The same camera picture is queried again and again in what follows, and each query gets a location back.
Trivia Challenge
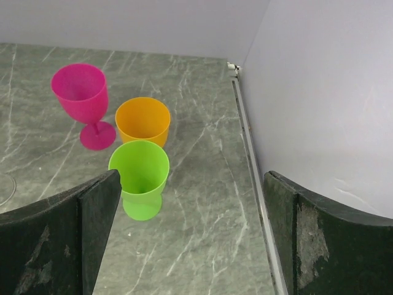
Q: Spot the aluminium table edge rail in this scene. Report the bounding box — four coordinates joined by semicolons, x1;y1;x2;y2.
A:
227;62;288;295

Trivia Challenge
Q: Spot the pink plastic wine glass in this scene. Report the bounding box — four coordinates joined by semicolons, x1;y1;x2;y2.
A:
50;63;116;151

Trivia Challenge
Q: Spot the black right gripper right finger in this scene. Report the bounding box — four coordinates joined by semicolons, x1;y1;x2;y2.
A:
263;171;392;294

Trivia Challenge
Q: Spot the orange plastic wine glass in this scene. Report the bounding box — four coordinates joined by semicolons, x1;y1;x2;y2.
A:
115;97;171;147

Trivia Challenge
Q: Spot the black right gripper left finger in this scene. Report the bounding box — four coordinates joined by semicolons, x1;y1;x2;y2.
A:
1;170;122;294

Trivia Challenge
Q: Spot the clear wine glass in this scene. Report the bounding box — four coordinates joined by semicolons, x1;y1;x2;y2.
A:
0;173;17;206

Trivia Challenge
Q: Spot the green plastic wine glass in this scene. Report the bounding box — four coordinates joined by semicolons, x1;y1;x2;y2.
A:
108;140;170;221

